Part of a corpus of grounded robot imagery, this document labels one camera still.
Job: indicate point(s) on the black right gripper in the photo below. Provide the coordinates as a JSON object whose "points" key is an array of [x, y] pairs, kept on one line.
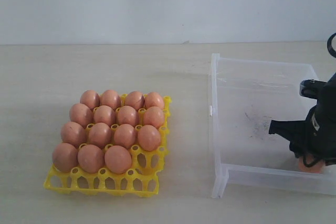
{"points": [[315, 135]]}

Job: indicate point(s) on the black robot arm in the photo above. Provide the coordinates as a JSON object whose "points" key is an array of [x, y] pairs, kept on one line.
{"points": [[326, 99]]}

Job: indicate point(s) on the clear plastic bin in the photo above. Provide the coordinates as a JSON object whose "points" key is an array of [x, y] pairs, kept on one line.
{"points": [[244, 97]]}

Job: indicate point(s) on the yellow plastic egg tray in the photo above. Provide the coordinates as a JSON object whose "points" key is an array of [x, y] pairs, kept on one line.
{"points": [[141, 179]]}

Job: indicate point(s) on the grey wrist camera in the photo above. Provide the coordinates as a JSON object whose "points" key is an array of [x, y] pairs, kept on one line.
{"points": [[310, 88]]}

